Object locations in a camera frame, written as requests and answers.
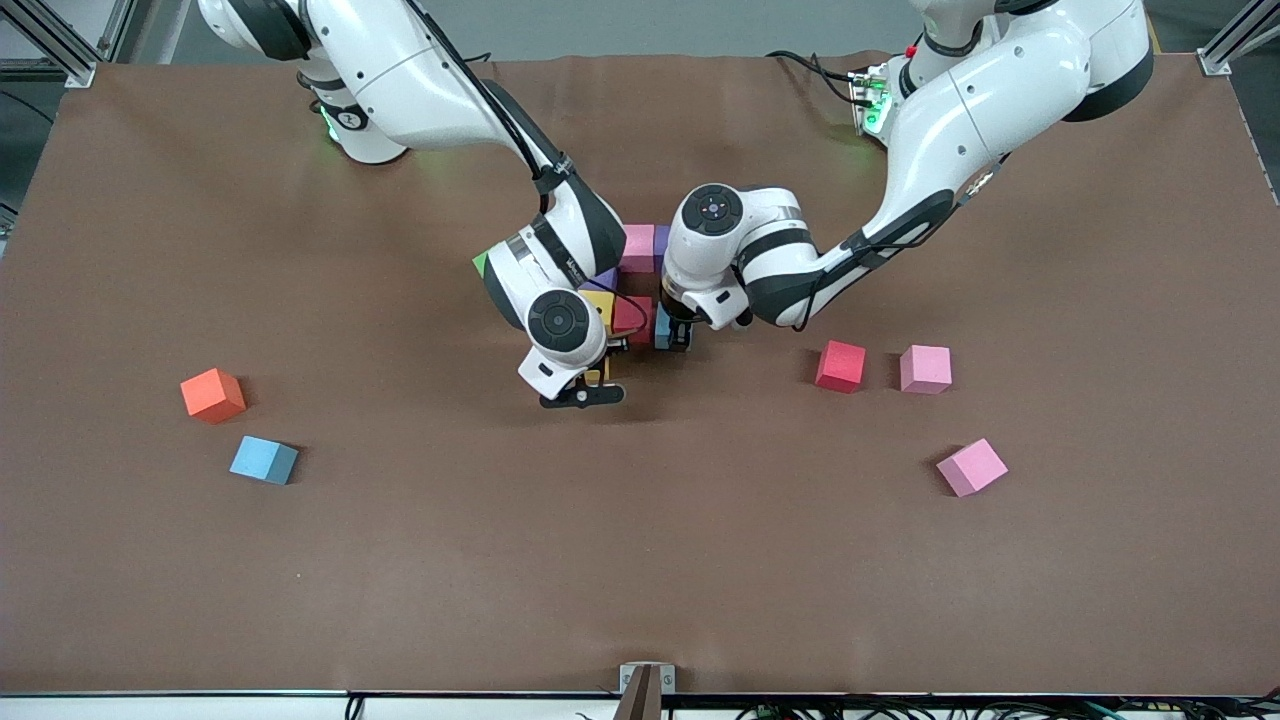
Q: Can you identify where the red foam cube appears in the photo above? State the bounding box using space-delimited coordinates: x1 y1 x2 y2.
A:
612 295 657 345
815 340 868 394

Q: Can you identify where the pink foam cube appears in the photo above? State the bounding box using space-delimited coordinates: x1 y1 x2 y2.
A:
899 345 953 396
936 437 1009 499
620 223 657 274

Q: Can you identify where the brown table mat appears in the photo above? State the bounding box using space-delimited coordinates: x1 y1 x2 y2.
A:
0 52 1280 697

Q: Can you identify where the orange foam cube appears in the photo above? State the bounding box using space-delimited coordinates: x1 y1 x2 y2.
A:
180 367 247 425

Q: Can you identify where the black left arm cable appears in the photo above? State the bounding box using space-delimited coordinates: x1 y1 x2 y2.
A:
790 160 1011 333

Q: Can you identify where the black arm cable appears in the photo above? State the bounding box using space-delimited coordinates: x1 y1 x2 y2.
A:
405 0 651 336
790 160 1011 333

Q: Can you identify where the black left base cable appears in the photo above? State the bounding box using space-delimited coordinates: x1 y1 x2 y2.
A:
765 48 866 109

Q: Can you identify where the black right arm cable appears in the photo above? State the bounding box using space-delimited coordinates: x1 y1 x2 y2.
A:
405 0 651 336

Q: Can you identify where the grey metal bracket with post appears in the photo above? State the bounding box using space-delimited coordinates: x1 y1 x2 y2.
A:
615 662 677 720

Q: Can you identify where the aluminium frame profile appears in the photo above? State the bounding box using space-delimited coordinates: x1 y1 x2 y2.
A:
0 0 136 89
1197 0 1280 78

